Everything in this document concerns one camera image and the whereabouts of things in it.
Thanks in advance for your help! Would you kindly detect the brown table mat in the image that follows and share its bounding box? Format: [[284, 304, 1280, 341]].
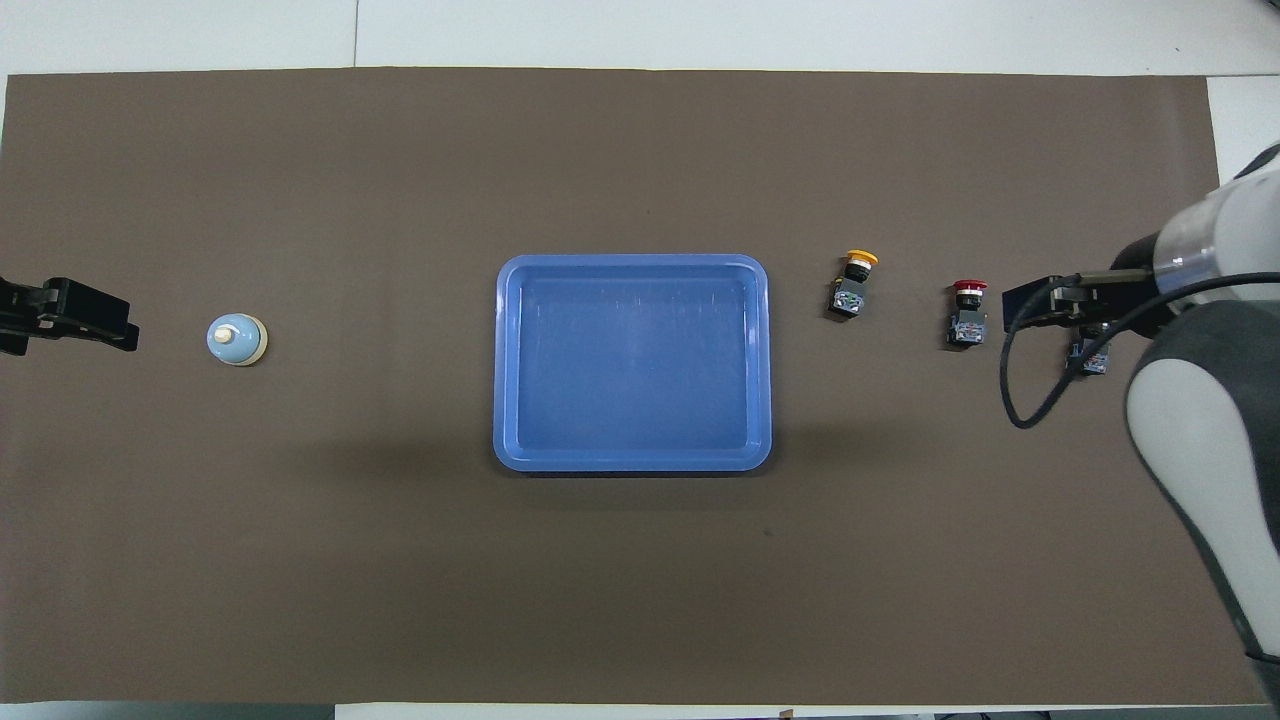
[[0, 67, 1271, 706]]

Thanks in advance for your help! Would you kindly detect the red push button switch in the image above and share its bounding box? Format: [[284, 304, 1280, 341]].
[[946, 279, 990, 348]]

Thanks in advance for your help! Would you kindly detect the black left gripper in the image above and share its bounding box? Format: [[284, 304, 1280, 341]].
[[0, 277, 141, 359]]

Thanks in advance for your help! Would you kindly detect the blue plastic tray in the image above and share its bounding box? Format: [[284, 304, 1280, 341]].
[[492, 253, 774, 474]]

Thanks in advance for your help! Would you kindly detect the green push button switch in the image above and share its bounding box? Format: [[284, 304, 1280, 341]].
[[1068, 322, 1114, 377]]

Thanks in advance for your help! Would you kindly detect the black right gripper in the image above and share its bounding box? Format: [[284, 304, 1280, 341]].
[[1003, 268, 1166, 336]]

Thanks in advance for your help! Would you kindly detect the light blue desk bell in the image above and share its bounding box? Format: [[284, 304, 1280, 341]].
[[206, 312, 269, 367]]

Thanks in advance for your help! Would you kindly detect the yellow push button switch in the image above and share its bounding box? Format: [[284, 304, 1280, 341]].
[[826, 249, 880, 322]]

